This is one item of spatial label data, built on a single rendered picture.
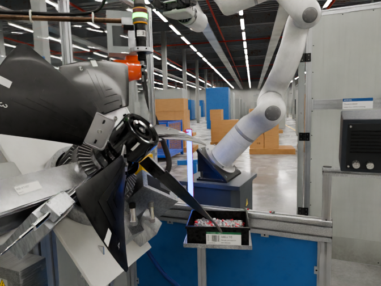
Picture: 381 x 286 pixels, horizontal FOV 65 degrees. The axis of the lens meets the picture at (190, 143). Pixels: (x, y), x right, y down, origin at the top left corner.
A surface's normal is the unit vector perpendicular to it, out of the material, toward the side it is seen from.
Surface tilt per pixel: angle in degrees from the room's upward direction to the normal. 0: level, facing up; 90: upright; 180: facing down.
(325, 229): 90
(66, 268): 90
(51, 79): 76
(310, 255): 90
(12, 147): 50
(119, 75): 43
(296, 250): 90
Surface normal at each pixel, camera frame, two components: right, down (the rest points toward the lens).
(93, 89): 0.13, -0.51
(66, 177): 0.69, -0.62
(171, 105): -0.22, 0.11
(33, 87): 0.70, -0.13
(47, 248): 0.92, 0.02
